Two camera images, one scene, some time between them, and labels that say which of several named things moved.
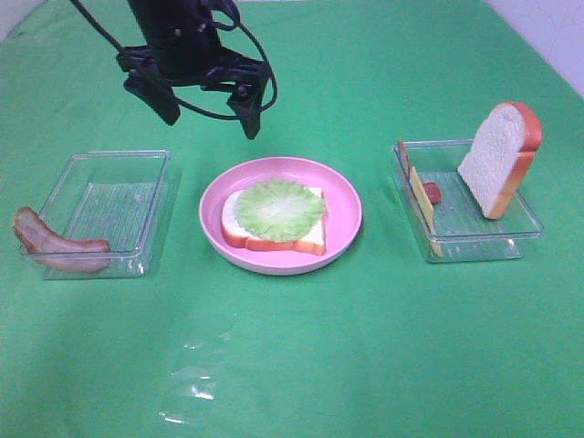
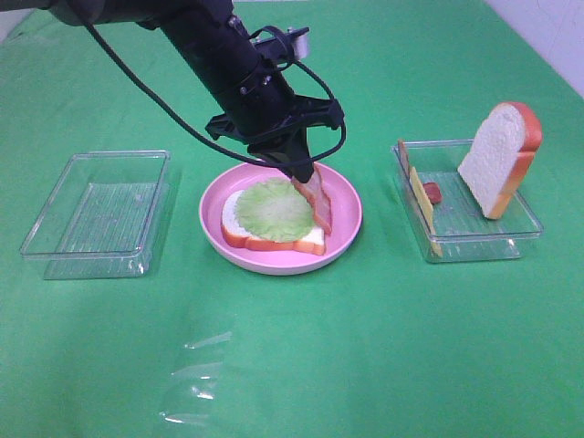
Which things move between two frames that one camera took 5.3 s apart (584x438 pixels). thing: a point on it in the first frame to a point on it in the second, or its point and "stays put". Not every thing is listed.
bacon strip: x=56 y=252 to x=315 y=189
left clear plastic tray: x=124 y=198 stays put
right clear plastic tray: x=464 y=233 stays put
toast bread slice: x=237 y=234 stays put
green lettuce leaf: x=280 y=209 stays put
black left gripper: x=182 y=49 to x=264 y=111
